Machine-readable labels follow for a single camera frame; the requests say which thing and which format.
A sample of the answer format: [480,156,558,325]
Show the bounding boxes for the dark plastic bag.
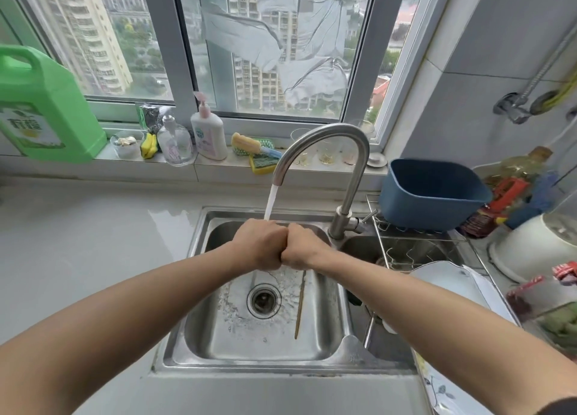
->
[136,104,173,134]

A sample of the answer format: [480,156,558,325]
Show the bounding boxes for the clear glass pump bottle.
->
[156,114,194,166]

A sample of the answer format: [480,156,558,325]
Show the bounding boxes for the yellow green sponge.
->
[249,152,279,175]

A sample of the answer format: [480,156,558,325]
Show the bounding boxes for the wall water valve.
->
[493,92,535,125]

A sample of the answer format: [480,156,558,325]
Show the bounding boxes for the stainless steel faucet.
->
[272,124,378,241]

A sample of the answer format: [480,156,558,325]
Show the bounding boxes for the white pump lotion bottle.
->
[191,92,229,161]

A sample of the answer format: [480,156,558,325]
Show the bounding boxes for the person's left hand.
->
[229,219,289,271]

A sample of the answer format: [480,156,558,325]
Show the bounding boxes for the stainless steel double sink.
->
[152,206,478,375]

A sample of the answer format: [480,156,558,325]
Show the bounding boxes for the small glass bowl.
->
[110,130,146,159]

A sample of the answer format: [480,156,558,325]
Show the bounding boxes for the red seasoning packet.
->
[461,177,530,239]

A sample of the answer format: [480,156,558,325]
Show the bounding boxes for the window frame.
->
[0,0,456,146]

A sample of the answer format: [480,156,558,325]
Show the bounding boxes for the wire dish rack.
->
[363,193,524,350]

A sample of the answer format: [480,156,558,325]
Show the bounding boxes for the wooden chopstick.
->
[294,270,307,340]

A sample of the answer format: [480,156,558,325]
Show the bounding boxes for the yellow dish brush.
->
[231,133,283,159]

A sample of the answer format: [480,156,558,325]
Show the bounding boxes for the sink drain strainer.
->
[246,283,282,319]

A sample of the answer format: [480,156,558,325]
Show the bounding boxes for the blue plastic basin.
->
[379,159,493,231]

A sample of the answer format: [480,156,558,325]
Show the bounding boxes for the cooking oil bottle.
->
[491,146,554,190]

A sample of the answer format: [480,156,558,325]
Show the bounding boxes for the white rice cooker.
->
[489,194,577,285]

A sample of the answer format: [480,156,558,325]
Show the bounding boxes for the person's right forearm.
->
[311,248,577,415]

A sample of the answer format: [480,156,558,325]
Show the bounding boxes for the floral white plate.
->
[414,352,483,415]

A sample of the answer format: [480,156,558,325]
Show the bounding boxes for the clear drinking glass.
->
[290,128,316,166]
[316,140,336,166]

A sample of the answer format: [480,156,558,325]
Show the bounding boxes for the green detergent jug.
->
[0,44,108,165]

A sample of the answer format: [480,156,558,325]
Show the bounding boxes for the blue bottle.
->
[505,170,562,230]

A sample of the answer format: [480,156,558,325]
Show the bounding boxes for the person's right hand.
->
[280,223,336,272]

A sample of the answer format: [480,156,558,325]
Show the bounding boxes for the clear plastic food bag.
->
[506,262,577,361]

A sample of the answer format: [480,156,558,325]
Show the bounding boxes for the person's left forearm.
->
[0,242,253,415]

